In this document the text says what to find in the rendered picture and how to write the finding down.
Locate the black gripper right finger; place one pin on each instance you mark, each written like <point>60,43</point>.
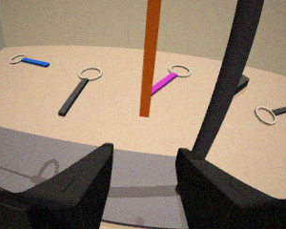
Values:
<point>212,199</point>

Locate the blue handle with thin white ring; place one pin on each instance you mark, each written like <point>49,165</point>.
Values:
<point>29,61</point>

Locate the dark grey rectangular block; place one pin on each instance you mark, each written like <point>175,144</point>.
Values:
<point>242,83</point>

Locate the grey ring with orange handle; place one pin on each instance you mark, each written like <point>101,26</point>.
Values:
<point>150,46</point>

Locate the purple flat bar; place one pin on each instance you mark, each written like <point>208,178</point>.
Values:
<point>166,80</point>

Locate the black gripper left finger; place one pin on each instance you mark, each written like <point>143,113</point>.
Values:
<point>74,199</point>

